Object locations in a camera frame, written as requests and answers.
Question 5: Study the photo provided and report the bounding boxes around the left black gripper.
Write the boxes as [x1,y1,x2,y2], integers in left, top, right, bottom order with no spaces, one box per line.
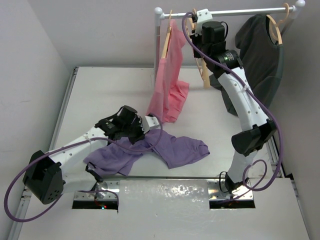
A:
[122,117,149,145]

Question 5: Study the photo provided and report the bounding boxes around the wooden hanger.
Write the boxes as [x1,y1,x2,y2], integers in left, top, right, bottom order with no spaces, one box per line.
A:
[266,2,290,46]
[184,8,211,89]
[161,9,173,59]

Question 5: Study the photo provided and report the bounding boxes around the purple t shirt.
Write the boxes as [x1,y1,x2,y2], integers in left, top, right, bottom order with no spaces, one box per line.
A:
[83,129,210,176]

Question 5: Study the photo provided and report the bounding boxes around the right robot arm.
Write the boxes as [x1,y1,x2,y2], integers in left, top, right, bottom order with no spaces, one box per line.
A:
[190,20,276,193]

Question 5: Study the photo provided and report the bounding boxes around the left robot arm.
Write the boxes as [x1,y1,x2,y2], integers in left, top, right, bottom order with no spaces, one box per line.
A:
[23,105,147,205]

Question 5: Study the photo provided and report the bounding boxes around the wooden hanger under pink shirt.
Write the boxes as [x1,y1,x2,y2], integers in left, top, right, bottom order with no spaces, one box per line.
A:
[161,9,173,59]

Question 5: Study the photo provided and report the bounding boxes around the pink t shirt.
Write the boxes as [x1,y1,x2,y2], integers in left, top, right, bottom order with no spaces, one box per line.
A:
[146,20,190,123]

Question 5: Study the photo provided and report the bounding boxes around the dark grey t shirt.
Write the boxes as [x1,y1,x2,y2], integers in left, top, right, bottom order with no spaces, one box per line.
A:
[208,13,285,117]

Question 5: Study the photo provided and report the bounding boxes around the wooden hanger under grey shirt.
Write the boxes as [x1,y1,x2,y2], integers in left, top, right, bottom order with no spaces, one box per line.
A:
[266,2,290,46]

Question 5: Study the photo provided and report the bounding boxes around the silver clothes rack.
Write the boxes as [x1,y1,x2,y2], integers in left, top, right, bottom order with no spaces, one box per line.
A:
[154,0,305,85]

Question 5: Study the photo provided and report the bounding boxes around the white foreground board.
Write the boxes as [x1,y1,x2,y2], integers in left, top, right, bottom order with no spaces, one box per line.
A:
[19,179,309,240]

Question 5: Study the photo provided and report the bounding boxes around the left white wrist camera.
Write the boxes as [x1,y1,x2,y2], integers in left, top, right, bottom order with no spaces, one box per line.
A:
[141,116,161,134]

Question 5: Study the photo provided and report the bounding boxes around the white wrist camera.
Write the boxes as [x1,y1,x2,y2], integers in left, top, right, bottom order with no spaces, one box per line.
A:
[194,8,213,36]
[141,116,161,134]

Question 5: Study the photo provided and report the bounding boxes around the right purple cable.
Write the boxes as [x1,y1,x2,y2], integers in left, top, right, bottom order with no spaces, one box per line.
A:
[181,11,284,201]

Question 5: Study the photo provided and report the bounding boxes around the purple cable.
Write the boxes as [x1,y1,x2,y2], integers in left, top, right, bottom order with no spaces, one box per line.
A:
[181,11,284,201]
[3,113,164,223]

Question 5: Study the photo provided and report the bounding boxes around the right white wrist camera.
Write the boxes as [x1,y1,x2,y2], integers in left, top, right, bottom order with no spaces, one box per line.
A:
[194,8,213,36]

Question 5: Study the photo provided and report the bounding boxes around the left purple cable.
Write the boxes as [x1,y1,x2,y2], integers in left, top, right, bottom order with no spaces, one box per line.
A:
[3,113,164,223]

